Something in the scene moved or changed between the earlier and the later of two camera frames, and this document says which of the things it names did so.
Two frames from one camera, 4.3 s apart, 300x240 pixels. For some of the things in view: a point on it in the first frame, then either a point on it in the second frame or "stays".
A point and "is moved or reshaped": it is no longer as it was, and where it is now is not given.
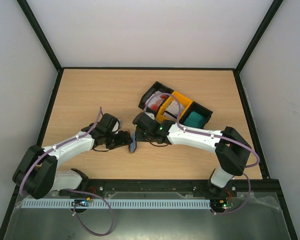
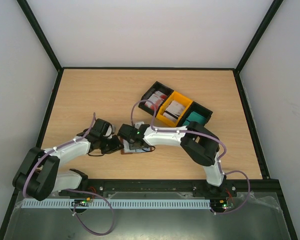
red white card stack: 155,100 stays
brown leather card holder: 132,146 is moved or reshaped
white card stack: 171,112 stays
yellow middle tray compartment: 178,98 stays
